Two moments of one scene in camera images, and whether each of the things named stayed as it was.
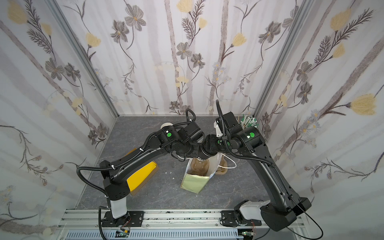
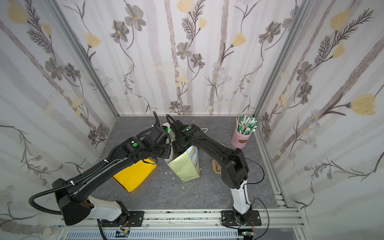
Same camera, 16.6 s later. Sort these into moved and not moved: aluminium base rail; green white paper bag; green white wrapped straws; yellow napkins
Moved: green white paper bag
Not moved: aluminium base rail; yellow napkins; green white wrapped straws
